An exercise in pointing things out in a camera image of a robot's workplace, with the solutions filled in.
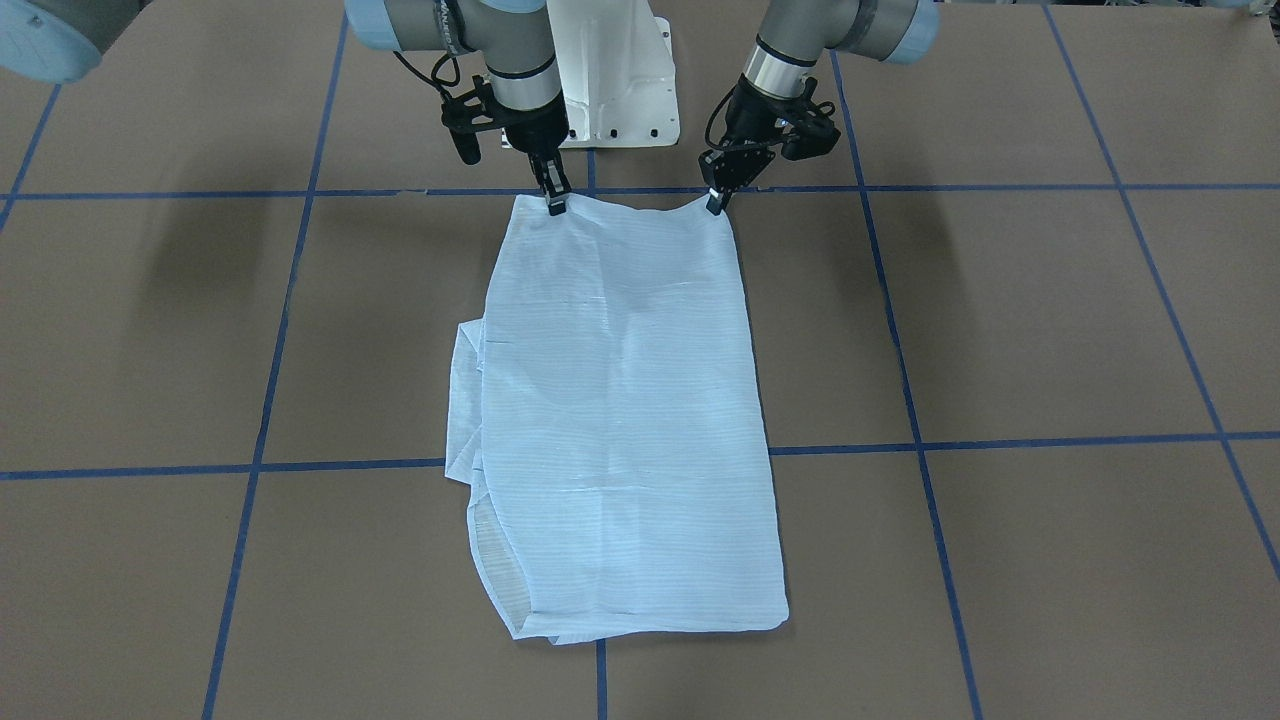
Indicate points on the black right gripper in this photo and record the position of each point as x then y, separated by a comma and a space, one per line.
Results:
534, 129

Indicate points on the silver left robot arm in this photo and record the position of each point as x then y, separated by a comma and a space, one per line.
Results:
794, 34

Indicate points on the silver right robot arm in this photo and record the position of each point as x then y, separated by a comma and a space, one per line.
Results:
222, 95

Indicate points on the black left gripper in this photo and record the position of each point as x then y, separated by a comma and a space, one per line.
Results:
748, 114

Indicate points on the white pedestal column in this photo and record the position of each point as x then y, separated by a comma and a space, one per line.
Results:
618, 74

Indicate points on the light blue button-up shirt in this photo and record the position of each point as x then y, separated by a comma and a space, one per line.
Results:
605, 415

